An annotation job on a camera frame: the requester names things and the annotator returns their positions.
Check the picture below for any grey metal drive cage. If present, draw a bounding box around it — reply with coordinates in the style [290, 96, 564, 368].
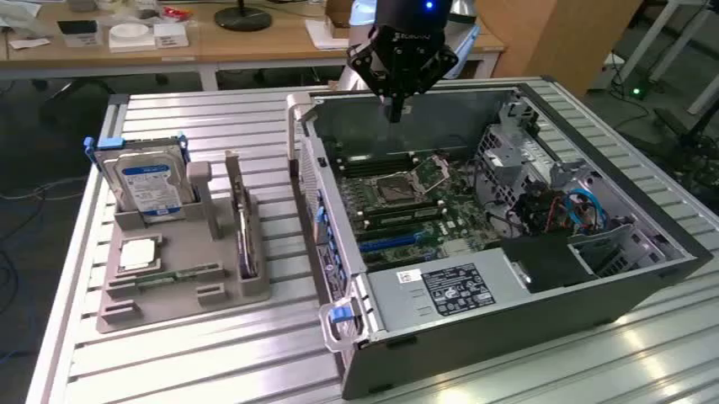
[565, 222, 684, 279]

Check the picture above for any black expansion slot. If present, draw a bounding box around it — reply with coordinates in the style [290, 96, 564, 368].
[356, 225, 414, 243]

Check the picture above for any green RAM stick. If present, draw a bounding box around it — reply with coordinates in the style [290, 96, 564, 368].
[133, 263, 218, 287]

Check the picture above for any black plastic shroud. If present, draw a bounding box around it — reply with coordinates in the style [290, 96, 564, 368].
[499, 233, 600, 294]

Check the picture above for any wooden desk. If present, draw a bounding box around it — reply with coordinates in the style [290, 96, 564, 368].
[0, 0, 507, 92]

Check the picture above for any CPU socket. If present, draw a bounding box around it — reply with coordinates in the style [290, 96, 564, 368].
[373, 172, 420, 203]

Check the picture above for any grey printed parts rack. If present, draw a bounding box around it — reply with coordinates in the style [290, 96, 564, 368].
[96, 159, 272, 336]

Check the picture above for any black-labelled RAM stick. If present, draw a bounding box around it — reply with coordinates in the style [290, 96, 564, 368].
[364, 205, 445, 226]

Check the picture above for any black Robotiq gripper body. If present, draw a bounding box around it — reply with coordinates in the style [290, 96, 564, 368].
[373, 0, 451, 73]

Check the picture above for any grey power supply unit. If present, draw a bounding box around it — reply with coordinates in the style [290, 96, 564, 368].
[364, 247, 532, 332]

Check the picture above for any green graphics card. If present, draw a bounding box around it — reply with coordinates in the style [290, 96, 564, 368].
[222, 149, 266, 281]

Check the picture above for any small plain white box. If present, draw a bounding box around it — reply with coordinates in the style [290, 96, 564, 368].
[152, 21, 189, 50]

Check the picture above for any white table frame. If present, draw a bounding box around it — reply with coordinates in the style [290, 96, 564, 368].
[615, 0, 719, 114]

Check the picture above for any white paper note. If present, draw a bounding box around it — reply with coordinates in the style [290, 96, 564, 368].
[8, 37, 52, 51]

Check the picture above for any metal socket cover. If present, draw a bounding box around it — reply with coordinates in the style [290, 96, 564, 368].
[412, 154, 451, 186]

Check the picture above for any green motherboard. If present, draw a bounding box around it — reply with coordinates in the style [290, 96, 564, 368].
[333, 142, 507, 273]

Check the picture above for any silver CPU chip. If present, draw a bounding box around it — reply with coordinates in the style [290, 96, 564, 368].
[117, 239, 162, 273]

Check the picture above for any open black PC case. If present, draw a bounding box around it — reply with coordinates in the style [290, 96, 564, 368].
[284, 82, 715, 401]

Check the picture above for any hard disk with blue caddy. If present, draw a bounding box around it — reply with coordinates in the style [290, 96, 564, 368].
[81, 132, 196, 224]

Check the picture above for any blue floor cable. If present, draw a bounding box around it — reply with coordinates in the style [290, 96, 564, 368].
[0, 201, 46, 363]

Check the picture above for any brown cardboard box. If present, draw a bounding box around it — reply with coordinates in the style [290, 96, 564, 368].
[324, 0, 360, 41]

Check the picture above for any white box with black top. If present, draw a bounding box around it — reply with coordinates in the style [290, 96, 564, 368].
[54, 19, 105, 48]

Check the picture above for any black office chair base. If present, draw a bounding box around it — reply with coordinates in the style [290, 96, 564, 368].
[30, 73, 173, 125]

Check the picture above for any perforated metal disk bay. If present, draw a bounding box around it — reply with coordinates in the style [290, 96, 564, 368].
[473, 124, 563, 207]

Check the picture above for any red packet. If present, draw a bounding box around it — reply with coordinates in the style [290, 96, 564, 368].
[160, 4, 196, 24]

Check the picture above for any white box with round dish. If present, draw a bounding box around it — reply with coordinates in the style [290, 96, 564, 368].
[106, 23, 157, 54]

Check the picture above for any blue expansion slot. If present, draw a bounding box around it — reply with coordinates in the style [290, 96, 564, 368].
[357, 234, 420, 253]

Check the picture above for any black round lamp base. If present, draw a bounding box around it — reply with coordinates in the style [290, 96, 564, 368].
[212, 0, 273, 33]

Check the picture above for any blue wire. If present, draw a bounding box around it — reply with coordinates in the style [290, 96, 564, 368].
[564, 189, 611, 231]

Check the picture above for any white paper stack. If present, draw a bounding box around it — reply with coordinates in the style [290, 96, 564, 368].
[304, 19, 352, 51]

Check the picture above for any wooden cabinet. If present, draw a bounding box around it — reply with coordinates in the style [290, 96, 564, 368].
[493, 0, 644, 98]

